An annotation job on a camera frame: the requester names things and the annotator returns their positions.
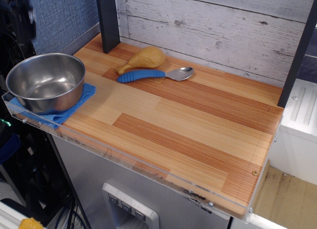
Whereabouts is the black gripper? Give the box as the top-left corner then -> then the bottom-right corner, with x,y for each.
0,0 -> 36,41

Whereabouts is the metal pot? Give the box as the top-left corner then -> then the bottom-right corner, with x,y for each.
6,53 -> 86,115

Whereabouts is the blue folded cloth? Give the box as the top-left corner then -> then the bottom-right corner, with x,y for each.
8,83 -> 96,129

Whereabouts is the yellow toy chicken drumstick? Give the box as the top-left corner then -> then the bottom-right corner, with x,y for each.
115,46 -> 165,75

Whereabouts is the yellow object at bottom left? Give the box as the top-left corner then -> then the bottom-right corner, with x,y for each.
18,218 -> 44,229

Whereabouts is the clear acrylic table guard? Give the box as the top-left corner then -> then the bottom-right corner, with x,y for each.
1,23 -> 284,225

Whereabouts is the blue-handled metal spoon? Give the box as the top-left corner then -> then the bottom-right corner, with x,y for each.
116,67 -> 194,83

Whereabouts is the dark grey right post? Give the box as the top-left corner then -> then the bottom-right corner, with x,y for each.
277,0 -> 317,108

